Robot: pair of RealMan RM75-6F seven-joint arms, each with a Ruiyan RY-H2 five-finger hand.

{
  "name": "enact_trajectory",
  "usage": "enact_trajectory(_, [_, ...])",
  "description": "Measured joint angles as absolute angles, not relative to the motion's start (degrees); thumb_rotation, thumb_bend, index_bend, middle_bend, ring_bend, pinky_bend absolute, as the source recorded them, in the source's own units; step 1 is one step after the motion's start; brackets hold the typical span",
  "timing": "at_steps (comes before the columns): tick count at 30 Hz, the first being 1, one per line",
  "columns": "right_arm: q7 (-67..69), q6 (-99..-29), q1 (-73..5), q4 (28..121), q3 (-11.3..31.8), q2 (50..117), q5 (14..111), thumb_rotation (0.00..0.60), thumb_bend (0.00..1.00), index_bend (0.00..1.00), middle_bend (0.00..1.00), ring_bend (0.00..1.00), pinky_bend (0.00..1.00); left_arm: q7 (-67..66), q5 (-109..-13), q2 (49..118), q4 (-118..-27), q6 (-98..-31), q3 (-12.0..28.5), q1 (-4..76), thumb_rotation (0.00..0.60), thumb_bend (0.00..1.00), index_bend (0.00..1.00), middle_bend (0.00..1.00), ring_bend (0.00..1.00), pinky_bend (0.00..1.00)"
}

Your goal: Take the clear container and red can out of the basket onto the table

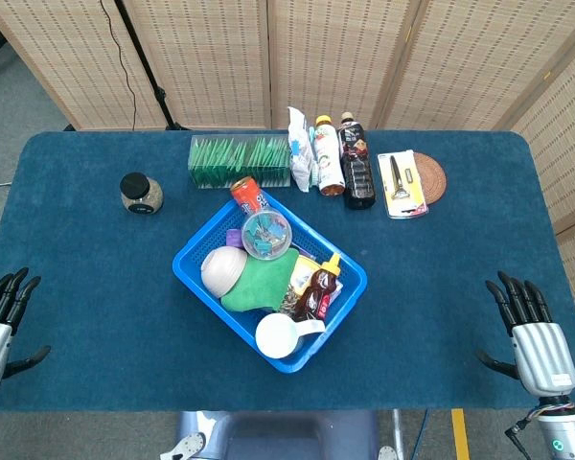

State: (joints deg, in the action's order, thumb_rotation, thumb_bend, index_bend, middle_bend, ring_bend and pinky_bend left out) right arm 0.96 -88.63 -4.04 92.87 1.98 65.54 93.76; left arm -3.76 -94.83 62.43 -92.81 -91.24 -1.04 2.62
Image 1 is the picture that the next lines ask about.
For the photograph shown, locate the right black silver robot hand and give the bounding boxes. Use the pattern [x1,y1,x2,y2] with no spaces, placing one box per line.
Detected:
[475,270,575,397]

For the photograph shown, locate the orange soda can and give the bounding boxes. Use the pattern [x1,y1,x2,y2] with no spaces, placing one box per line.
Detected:
[229,175,270,218]

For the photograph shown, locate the clear tub of clips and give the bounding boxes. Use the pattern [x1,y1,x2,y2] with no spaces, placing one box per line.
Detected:
[241,208,294,261]

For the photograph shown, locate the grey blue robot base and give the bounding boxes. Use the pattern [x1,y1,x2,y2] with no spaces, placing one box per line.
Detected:
[160,409,399,460]

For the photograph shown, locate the printed snack package corner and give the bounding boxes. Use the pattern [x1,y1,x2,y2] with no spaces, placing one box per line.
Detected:
[323,280,345,308]

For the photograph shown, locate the brown sauce bottle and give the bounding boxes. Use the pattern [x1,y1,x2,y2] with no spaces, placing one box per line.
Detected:
[291,252,342,323]

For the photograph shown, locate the dark tea bottle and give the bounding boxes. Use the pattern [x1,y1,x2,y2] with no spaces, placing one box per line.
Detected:
[339,111,378,211]

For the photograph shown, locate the white label bottle yellow cap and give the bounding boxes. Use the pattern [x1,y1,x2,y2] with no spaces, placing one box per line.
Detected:
[314,114,346,196]

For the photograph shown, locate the clear box green packets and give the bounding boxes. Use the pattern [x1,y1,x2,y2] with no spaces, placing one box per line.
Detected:
[187,133,292,190]

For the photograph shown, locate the blue felt table cover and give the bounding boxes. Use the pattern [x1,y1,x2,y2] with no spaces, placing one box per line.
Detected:
[0,129,572,413]

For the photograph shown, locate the round woven coaster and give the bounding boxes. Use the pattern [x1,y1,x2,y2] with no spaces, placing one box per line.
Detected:
[411,151,448,206]

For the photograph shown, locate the glass jar black lid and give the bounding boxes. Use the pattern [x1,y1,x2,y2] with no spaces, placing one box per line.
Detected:
[119,172,165,215]

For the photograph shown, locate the blue plastic basket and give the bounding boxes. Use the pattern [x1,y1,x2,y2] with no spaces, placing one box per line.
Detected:
[172,191,368,374]

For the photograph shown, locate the yellow razor blister pack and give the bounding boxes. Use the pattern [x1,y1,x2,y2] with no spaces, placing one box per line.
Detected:
[377,149,429,220]

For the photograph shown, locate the beige bowl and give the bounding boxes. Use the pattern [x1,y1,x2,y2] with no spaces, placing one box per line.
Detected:
[200,245,248,299]

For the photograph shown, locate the yellow lidded packet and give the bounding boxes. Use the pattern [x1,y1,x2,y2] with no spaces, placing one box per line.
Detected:
[289,253,321,288]

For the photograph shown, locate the patterned seed packet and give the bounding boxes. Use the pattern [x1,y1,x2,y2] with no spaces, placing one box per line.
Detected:
[278,282,311,317]

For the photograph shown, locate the white measuring scoop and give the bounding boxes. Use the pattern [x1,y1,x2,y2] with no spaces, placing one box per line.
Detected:
[255,312,327,359]

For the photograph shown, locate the green fleece cloth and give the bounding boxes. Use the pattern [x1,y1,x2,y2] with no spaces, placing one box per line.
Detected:
[219,246,300,313]

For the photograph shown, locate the blue toothbrush pack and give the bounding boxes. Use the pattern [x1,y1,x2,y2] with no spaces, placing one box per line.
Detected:
[308,125,320,189]

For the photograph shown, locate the black tripod stand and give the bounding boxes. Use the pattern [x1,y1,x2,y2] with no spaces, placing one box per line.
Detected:
[113,0,191,131]

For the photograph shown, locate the white snack bag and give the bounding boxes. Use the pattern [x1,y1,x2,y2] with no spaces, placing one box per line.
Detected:
[287,105,320,194]

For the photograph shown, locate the bamboo folding screen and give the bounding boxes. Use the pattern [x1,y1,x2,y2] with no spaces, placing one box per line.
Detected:
[0,0,575,332]

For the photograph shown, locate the blue floor cable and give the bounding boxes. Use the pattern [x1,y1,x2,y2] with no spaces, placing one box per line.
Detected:
[409,408,430,460]

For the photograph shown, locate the thin black cable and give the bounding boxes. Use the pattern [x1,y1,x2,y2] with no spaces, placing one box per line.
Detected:
[99,0,138,131]

